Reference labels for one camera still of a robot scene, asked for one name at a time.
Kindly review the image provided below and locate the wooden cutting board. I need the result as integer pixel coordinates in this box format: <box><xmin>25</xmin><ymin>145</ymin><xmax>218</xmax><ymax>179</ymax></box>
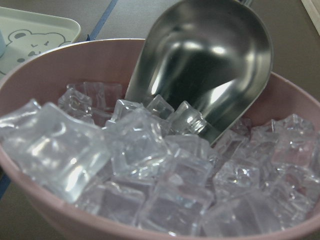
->
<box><xmin>301</xmin><ymin>0</ymin><xmax>320</xmax><ymax>34</ymax></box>

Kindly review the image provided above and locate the pink bowl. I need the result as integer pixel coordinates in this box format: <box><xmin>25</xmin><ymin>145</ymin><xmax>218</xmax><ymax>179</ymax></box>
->
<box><xmin>0</xmin><ymin>39</ymin><xmax>320</xmax><ymax>240</ymax></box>

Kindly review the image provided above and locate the cream bear serving tray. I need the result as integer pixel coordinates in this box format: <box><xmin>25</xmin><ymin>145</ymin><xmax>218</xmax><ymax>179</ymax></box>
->
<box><xmin>0</xmin><ymin>7</ymin><xmax>81</xmax><ymax>78</ymax></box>

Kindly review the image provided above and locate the stainless steel ice scoop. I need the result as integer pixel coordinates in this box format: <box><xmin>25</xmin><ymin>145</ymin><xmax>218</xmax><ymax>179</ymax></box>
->
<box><xmin>125</xmin><ymin>0</ymin><xmax>273</xmax><ymax>143</ymax></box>

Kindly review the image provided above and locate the light blue cup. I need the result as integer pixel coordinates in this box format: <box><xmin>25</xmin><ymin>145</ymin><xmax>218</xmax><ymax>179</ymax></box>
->
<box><xmin>0</xmin><ymin>31</ymin><xmax>6</xmax><ymax>57</ymax></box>

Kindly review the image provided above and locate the clear ice cubes pile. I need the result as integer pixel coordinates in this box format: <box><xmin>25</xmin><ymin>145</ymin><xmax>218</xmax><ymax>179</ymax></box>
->
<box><xmin>0</xmin><ymin>85</ymin><xmax>320</xmax><ymax>237</ymax></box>

